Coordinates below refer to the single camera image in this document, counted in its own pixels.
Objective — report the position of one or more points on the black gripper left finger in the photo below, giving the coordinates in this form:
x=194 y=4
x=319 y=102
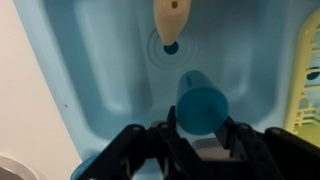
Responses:
x=150 y=150

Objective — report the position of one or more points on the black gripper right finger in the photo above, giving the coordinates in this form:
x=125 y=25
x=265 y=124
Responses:
x=266 y=150

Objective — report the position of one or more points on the small blue cup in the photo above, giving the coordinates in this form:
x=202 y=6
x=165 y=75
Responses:
x=201 y=106

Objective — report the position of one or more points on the light blue toy sink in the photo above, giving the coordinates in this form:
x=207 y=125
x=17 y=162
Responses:
x=110 y=66

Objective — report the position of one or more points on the yellow dish rack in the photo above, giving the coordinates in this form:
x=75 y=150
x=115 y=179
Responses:
x=306 y=86

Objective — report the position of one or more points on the small beige plastic toy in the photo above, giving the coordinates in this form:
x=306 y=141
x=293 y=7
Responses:
x=170 y=20

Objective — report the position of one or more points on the gray flat plate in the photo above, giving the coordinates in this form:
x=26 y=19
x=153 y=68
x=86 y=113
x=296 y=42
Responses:
x=11 y=170

